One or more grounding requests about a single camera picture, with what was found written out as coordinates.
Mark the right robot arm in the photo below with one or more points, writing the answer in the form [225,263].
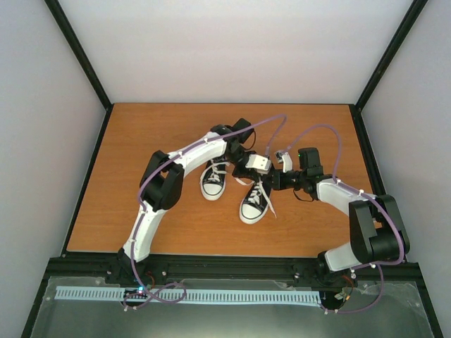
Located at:
[377,232]

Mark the right black frame post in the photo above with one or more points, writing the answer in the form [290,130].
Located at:
[401,33]

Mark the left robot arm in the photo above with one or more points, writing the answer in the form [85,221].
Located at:
[162,182]

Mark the white shoelace of sneaker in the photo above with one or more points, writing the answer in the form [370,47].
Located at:
[262,197]
[214,173]

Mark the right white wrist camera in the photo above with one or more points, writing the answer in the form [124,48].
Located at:
[284,158]

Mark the white slotted cable duct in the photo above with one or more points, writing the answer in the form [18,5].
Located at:
[191,296]

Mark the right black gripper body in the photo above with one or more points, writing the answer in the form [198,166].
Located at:
[289,184]

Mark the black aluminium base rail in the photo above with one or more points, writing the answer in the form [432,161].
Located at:
[168,268]

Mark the left black frame post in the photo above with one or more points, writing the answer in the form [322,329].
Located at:
[64,25]

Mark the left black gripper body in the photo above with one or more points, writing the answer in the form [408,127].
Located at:
[245,174]

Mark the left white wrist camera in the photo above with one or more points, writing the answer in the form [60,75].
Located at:
[260,164]

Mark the black frame post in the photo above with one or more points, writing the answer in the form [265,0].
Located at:
[64,25]
[401,33]

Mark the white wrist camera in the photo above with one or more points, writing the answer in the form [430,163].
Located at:
[260,164]
[284,158]

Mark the black sneaker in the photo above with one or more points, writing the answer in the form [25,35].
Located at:
[256,204]
[212,192]

